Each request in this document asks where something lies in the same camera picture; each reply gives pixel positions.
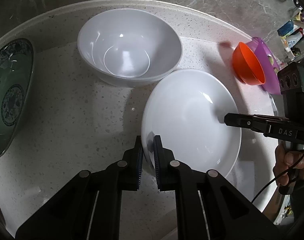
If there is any large white plate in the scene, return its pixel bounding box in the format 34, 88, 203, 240
141, 69, 242, 177

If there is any white bowl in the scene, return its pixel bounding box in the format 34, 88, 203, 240
77, 8, 183, 87

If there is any green blue patterned bowl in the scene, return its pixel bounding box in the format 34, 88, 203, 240
0, 38, 35, 157

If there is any right hand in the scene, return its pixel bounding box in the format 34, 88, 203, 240
273, 142, 304, 180

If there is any purple plastic colander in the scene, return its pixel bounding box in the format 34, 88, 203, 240
252, 37, 281, 95

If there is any white spray bottle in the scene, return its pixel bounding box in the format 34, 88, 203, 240
285, 28, 304, 49

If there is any orange plastic bowl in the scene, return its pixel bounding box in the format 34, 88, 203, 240
232, 42, 266, 86

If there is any black cable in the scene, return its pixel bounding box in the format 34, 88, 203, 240
250, 149, 304, 204

